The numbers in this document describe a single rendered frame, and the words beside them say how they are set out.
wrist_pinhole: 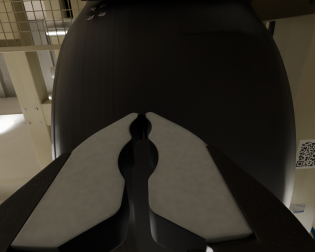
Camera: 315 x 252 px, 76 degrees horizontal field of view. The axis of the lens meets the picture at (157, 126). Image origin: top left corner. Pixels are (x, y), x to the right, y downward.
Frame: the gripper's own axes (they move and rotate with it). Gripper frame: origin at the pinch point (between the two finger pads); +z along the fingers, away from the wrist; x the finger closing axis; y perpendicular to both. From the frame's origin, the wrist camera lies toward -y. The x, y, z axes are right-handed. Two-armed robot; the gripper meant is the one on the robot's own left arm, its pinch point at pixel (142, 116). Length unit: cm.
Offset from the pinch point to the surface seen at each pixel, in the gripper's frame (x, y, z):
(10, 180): -274, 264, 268
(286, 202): 16.0, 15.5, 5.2
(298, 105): 29.0, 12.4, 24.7
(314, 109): 32.4, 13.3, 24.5
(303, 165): 33.5, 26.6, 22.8
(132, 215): -2.2, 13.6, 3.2
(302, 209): 37, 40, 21
